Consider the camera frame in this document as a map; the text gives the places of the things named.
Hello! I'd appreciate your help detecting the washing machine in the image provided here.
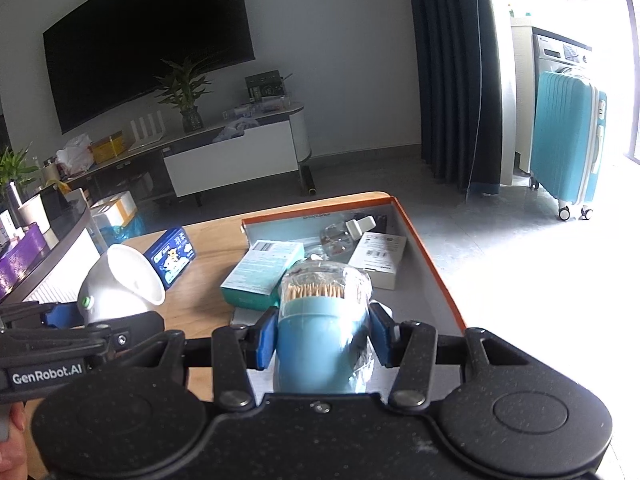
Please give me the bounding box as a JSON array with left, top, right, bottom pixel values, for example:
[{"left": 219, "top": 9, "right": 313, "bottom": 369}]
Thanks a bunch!
[{"left": 530, "top": 30, "right": 593, "bottom": 77}]

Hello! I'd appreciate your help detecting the white and orange carton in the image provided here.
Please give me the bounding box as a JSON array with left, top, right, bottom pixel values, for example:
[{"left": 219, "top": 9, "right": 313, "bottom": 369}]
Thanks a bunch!
[{"left": 92, "top": 192, "right": 136, "bottom": 226}]

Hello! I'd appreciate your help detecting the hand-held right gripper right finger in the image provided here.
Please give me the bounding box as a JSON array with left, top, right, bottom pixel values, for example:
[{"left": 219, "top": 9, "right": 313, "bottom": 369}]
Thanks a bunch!
[{"left": 369, "top": 302, "right": 531, "bottom": 409}]

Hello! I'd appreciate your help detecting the green leafy plant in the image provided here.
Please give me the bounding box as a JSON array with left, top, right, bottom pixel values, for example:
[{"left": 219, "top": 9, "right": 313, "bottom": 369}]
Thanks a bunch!
[{"left": 0, "top": 144, "right": 38, "bottom": 188}]

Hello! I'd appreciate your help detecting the turquoise suitcase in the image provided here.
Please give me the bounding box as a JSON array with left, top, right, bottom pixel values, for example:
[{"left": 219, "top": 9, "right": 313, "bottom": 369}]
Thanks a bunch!
[{"left": 529, "top": 70, "right": 608, "bottom": 222}]

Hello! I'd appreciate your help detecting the white cup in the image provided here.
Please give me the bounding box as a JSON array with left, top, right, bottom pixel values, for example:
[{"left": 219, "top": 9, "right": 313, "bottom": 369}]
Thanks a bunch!
[{"left": 19, "top": 195, "right": 49, "bottom": 234}]

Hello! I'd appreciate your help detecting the white television cabinet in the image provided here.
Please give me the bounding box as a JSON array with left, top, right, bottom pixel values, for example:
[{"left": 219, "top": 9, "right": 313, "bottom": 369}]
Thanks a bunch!
[{"left": 65, "top": 102, "right": 312, "bottom": 207}]

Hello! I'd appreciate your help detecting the clear plastic container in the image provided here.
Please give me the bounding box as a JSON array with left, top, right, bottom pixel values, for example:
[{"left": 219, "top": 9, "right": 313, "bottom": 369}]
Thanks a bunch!
[{"left": 250, "top": 96, "right": 291, "bottom": 113}]

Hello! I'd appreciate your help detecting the white plug-in vaporizer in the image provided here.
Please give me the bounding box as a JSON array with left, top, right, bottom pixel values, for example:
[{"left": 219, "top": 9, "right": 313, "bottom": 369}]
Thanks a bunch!
[{"left": 77, "top": 244, "right": 166, "bottom": 326}]

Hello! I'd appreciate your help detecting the orange-rimmed cardboard box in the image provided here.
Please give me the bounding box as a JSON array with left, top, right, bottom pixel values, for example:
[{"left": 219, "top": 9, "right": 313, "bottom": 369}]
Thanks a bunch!
[{"left": 241, "top": 196, "right": 466, "bottom": 396}]

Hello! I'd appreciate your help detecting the crumpled blue-white bag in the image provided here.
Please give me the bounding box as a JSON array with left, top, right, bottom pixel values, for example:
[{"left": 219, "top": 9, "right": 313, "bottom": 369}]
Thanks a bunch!
[{"left": 214, "top": 119, "right": 261, "bottom": 143}]

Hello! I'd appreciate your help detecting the blue plastic bag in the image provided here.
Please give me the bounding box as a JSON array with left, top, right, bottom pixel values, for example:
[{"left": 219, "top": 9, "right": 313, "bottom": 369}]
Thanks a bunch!
[{"left": 100, "top": 215, "right": 146, "bottom": 251}]

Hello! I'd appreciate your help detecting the blue toothpick jar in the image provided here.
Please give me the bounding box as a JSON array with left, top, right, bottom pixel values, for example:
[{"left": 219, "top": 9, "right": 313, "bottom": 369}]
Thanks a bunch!
[{"left": 272, "top": 257, "right": 376, "bottom": 396}]

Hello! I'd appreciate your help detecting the white power adapter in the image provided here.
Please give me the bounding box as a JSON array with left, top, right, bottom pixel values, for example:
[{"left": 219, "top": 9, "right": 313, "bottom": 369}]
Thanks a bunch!
[{"left": 347, "top": 216, "right": 377, "bottom": 241}]

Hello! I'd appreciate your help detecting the bamboo plant in vase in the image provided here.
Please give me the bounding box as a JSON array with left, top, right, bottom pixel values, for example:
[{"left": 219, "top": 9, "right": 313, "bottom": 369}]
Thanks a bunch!
[{"left": 154, "top": 57, "right": 212, "bottom": 133}]

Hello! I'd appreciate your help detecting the clear liquid refill bottle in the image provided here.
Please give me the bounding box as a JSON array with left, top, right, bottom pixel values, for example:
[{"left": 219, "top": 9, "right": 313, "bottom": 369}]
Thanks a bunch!
[{"left": 320, "top": 222, "right": 358, "bottom": 256}]

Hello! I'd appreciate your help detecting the dark green box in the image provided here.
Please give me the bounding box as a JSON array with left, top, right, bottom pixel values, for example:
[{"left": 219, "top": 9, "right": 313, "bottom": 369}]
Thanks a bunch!
[{"left": 245, "top": 70, "right": 287, "bottom": 102}]

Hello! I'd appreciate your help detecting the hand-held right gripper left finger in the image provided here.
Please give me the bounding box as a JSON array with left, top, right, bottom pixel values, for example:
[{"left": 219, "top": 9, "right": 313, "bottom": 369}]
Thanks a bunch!
[{"left": 150, "top": 306, "right": 280, "bottom": 411}]

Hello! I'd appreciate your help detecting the yellow box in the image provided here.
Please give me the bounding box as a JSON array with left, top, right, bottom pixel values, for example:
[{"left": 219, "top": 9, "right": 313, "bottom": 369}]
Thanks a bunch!
[{"left": 90, "top": 132, "right": 126, "bottom": 163}]

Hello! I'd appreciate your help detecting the dark curtain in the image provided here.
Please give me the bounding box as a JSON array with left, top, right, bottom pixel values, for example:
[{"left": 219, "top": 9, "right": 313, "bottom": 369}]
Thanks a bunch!
[{"left": 405, "top": 0, "right": 502, "bottom": 197}]

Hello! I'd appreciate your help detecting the curved counter cabinet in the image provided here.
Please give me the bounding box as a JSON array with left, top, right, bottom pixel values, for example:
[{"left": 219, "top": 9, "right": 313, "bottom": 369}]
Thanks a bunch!
[{"left": 0, "top": 200, "right": 108, "bottom": 311}]

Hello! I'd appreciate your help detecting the teal flat box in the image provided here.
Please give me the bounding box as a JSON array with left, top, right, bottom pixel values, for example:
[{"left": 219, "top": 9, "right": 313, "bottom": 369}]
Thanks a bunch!
[{"left": 220, "top": 240, "right": 305, "bottom": 308}]

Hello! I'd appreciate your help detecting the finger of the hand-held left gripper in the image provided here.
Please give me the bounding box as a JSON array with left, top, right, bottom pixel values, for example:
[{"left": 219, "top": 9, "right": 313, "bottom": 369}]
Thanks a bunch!
[
  {"left": 42, "top": 305, "right": 81, "bottom": 328},
  {"left": 107, "top": 311, "right": 165, "bottom": 361}
]

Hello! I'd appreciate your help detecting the purple box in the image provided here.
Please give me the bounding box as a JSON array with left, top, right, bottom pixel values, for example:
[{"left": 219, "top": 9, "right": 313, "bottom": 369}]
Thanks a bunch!
[{"left": 0, "top": 225, "right": 52, "bottom": 301}]

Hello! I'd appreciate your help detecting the black television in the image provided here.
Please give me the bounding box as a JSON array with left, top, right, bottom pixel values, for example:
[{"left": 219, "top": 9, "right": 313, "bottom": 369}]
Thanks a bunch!
[{"left": 44, "top": 0, "right": 257, "bottom": 135}]

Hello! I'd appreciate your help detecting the white and teal box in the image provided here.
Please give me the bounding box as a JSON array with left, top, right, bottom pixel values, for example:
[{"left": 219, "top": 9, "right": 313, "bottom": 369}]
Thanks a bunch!
[{"left": 347, "top": 232, "right": 408, "bottom": 291}]

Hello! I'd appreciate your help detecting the blue printed box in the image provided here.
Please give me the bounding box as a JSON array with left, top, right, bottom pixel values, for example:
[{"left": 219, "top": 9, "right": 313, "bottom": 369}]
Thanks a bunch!
[{"left": 143, "top": 227, "right": 196, "bottom": 291}]

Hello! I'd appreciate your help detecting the white router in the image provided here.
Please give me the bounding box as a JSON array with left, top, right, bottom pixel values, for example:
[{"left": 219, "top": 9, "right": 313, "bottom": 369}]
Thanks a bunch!
[{"left": 129, "top": 115, "right": 166, "bottom": 145}]

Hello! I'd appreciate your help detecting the white plastic bag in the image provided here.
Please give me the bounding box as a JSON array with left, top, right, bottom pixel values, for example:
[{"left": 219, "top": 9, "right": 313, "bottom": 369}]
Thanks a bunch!
[{"left": 56, "top": 135, "right": 94, "bottom": 171}]

